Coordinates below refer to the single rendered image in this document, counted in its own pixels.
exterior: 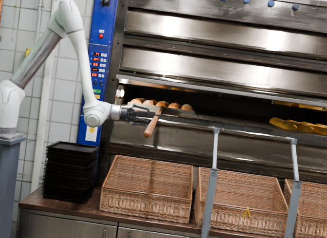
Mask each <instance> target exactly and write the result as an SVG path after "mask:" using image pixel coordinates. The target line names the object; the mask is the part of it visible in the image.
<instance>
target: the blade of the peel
mask: <svg viewBox="0 0 327 238"><path fill-rule="evenodd" d="M133 104H136V105H137V106H141V107H145V108H150V109H157V110H158V109H159V106H154V105H147V104H140V103H133V102H128V104H127V105H129V106H133ZM163 110H167V111H174V112H181V113H188V114H195V111H192V110H182V109H175V108H168V107H163Z"/></svg>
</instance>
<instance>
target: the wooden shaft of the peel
mask: <svg viewBox="0 0 327 238"><path fill-rule="evenodd" d="M162 110H163V108H162V107H159V109H158V110H157V112H156V114H161V112H162ZM158 119H159V116H154V117H153V119H152V120H151V122H150V124H149V125H148V127H147V128H146V130H145V132H144V137H145V138H149V137H150V136H151V134H152V132H153V130H154V128H155V125H156V123H157V121H158Z"/></svg>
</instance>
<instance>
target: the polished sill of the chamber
mask: <svg viewBox="0 0 327 238"><path fill-rule="evenodd" d="M160 115H161V116H159V119H164V120H170V121H177V122H185V123H191V124H198V125H205V126H213V127H219V128H229V129H236V130H243V131H250V132H257V133H264V134H271V135H278V136H285V137H291V138H297V139H301V140H308V141H315V142H322V143H327V137H325V136H318V135H311V134H304V133H297V132H290V131H283V130H276V129H269V128H260V127H253V126H246V125H239V124H232V123H225V122H218V121H211V120H204V119H197V118H190V117H183V116H176V115H169V114H162V113H161V114H160ZM136 116H142V117H149V118H153V117H154V115H149V113H145V114H136Z"/></svg>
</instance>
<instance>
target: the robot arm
mask: <svg viewBox="0 0 327 238"><path fill-rule="evenodd" d="M67 36H68V38H69V39H70V41H71V43H72V45H73V47H74V49H75V52H76V55H77V58H78V64H79V70H80V76H81V83H82V90H83V95H84V99H85V104H84V107H83V111H84V121H85V123H86V124H87V125H88V126H89V127H91V128H95V127H99V126H101V125H102V124H103V123H104V121H105V120H107V119H110V120H119V119H120V120H126V121H129V122H130V126H133V125H137V126H147V124H148V123H150V122H151V120H145V119H141V118H138V117H136V114H145V113H149V115H154V116H161V115H160V114H155V112H151V111H150V110H149V108H145V107H141V106H137V105H136V104H133V106H132V107H131V108H125V107H121V106H120V105H114V104H109V103H107V102H101V101H98V100H97V99H96V98H95V96H94V93H93V89H92V83H91V71H90V63H89V56H88V51H87V46H86V40H85V32H84V27H83V22H82V18H81V16H80V13H79V10H78V7H77V5H76V4H75V2H74V1H73V0H61V1H60V2H59V4H58V9H57V10H56V11H55V12H54V14H53V15H52V16H51V18H50V20H49V21H48V23H47V29H46V31H45V32H44V33H43V35H42V36H41V37H40V39H39V40H38V41H37V43H36V44H35V45H34V47H33V48H32V49H31V51H30V52H29V53H28V55H27V56H26V57H25V59H24V60H23V61H22V63H21V64H20V66H19V67H18V68H17V70H16V71H15V72H14V74H13V75H12V76H11V78H10V79H9V80H4V81H2V82H1V83H0V139H2V140H7V141H11V140H13V139H16V138H19V137H23V134H20V133H17V122H18V115H19V106H20V104H21V102H22V101H23V99H24V97H25V91H24V89H25V88H26V87H27V85H28V84H29V83H30V81H31V80H32V79H33V77H34V76H35V74H36V73H37V71H38V70H39V69H40V67H41V66H42V65H43V63H44V62H45V61H46V59H47V58H48V56H49V55H50V54H51V52H52V51H53V50H54V48H55V47H56V46H57V44H58V43H59V41H60V40H61V39H64V38H66V37H67ZM133 108H140V109H144V110H147V111H136V110H134V109H133ZM133 120H139V121H143V122H146V123H133V122H132V121H133Z"/></svg>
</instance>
